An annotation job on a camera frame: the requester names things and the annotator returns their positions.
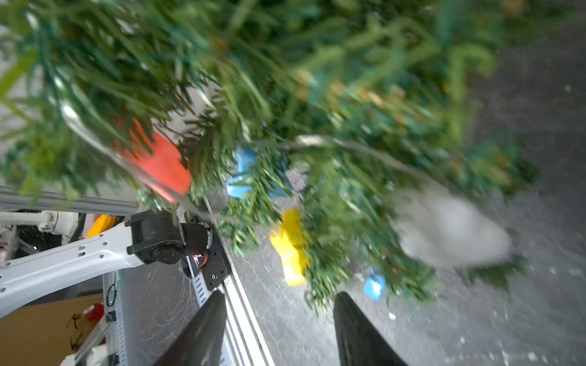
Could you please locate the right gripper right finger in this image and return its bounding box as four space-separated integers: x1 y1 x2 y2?
334 292 407 366

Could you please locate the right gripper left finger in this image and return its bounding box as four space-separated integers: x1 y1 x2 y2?
154 291 227 366

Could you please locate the blue star light centre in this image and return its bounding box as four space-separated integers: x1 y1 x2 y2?
363 269 386 301

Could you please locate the blue star light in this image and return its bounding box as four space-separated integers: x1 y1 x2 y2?
226 148 292 199
363 269 386 301

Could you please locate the yellow star light with face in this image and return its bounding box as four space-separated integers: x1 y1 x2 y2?
270 208 307 287

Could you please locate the pink star light plain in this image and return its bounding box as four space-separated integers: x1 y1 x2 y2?
114 118 192 203

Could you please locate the green christmas tree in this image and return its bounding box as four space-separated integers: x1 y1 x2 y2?
1 1 544 309

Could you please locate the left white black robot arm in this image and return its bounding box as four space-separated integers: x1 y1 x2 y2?
1 210 214 317

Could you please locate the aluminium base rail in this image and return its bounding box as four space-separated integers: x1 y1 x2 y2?
102 196 276 366

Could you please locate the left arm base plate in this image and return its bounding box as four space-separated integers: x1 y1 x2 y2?
180 221 231 291

